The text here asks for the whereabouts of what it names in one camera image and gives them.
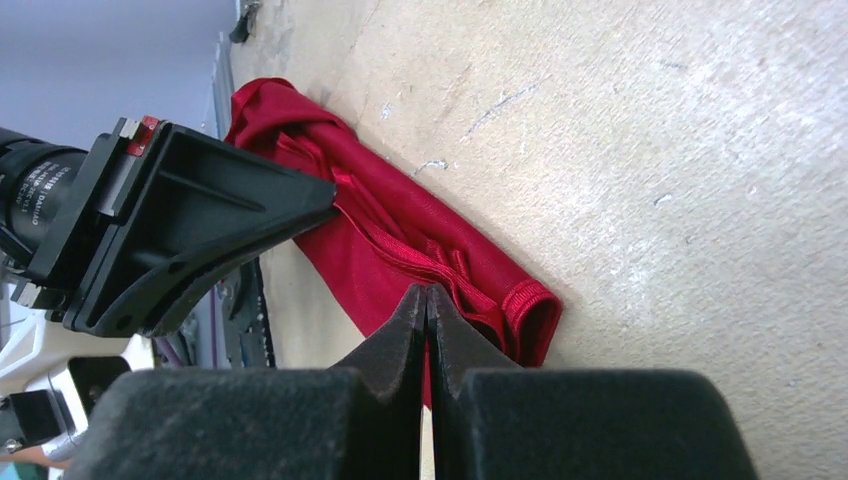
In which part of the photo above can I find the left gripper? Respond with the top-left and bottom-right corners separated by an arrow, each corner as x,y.
1,117 -> 336,338

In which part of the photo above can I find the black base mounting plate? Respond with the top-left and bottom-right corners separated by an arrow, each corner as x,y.
216,258 -> 276,369

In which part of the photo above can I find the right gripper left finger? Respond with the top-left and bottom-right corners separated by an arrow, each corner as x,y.
65,285 -> 426,479

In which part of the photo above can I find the red cloth napkin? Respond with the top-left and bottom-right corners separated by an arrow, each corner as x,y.
226,78 -> 564,367

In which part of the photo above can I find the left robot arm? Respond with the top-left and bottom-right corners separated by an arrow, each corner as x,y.
1,117 -> 336,461

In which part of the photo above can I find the aluminium frame rail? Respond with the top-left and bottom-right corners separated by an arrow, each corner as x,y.
201,32 -> 235,140

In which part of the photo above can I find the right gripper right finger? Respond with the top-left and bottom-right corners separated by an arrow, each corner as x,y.
427,285 -> 757,479

